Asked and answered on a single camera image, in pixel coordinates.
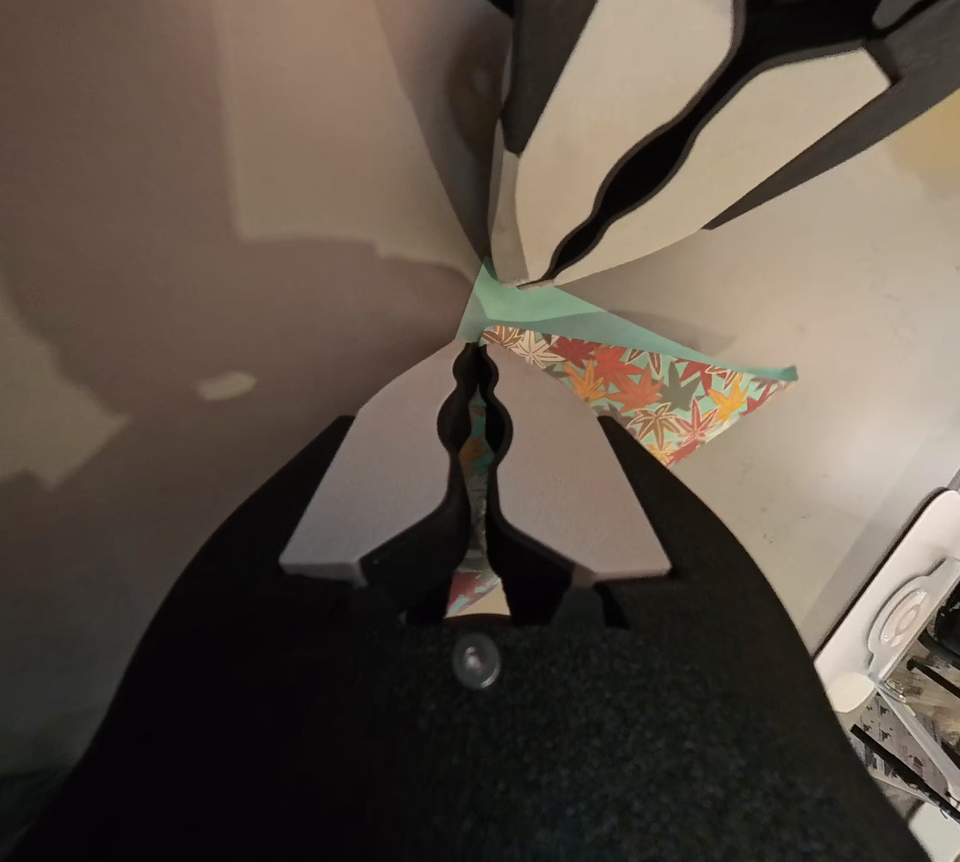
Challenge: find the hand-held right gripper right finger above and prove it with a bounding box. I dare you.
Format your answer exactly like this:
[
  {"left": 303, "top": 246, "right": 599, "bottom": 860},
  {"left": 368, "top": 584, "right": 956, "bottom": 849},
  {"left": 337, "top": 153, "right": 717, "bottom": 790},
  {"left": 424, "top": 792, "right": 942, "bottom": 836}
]
[{"left": 477, "top": 344, "right": 673, "bottom": 628}]

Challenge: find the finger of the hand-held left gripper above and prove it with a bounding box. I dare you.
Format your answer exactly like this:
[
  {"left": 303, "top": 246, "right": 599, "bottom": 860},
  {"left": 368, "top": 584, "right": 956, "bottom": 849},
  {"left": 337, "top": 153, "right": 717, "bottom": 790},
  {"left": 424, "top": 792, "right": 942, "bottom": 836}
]
[
  {"left": 489, "top": 0, "right": 751, "bottom": 288},
  {"left": 551, "top": 40, "right": 905, "bottom": 284}
]

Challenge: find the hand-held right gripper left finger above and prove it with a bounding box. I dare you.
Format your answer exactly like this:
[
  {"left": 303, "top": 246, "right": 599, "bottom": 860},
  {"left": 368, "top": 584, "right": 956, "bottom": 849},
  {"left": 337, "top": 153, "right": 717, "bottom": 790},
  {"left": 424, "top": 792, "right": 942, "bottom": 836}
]
[{"left": 279, "top": 341, "right": 482, "bottom": 625}]

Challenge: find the leaf-patterned origami paper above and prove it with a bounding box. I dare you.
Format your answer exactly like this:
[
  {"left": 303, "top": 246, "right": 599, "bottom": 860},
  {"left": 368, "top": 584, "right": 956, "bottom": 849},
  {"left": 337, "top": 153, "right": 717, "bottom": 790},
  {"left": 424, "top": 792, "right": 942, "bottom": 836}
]
[{"left": 446, "top": 258, "right": 798, "bottom": 619}]

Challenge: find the white plastic stand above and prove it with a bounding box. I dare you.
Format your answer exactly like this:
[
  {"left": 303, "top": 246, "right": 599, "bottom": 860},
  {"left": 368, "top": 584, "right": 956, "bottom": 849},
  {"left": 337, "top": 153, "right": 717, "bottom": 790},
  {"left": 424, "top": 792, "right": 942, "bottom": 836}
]
[{"left": 813, "top": 489, "right": 960, "bottom": 715}]

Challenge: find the printed paper sheet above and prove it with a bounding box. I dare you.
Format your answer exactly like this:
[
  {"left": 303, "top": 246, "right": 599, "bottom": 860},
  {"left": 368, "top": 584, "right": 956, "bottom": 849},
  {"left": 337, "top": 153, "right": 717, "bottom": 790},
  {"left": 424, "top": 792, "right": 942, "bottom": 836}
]
[{"left": 849, "top": 682, "right": 960, "bottom": 807}]

